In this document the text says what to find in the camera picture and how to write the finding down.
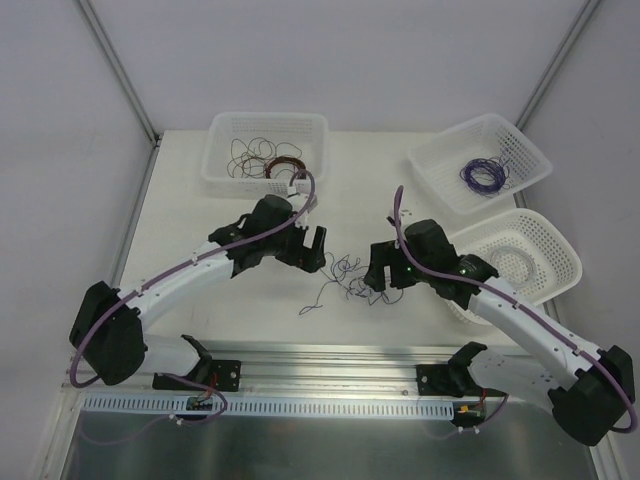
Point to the right aluminium frame post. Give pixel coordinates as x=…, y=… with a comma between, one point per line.
x=569, y=41

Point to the white rectangular basket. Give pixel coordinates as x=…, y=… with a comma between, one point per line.
x=478, y=162
x=248, y=154

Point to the white rectangular basket right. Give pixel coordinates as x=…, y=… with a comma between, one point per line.
x=478, y=162

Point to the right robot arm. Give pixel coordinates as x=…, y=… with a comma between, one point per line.
x=587, y=390

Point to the aluminium frame post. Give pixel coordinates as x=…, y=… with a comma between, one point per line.
x=99, y=34
x=569, y=41

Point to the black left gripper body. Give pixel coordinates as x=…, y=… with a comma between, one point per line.
x=300, y=246

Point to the white slotted cable duct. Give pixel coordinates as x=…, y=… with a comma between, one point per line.
x=269, y=407

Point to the white round-hole basket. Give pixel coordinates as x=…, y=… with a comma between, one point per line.
x=527, y=251

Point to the aluminium mounting rail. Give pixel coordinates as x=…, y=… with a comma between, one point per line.
x=259, y=368

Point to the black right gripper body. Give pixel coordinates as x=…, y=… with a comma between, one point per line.
x=388, y=270

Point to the left aluminium frame post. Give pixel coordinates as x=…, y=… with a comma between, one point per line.
x=99, y=34

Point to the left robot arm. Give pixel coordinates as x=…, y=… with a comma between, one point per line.
x=110, y=333

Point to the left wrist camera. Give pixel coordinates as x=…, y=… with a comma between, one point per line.
x=300, y=192

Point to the white rectangular basket left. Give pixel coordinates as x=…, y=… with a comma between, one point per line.
x=248, y=154

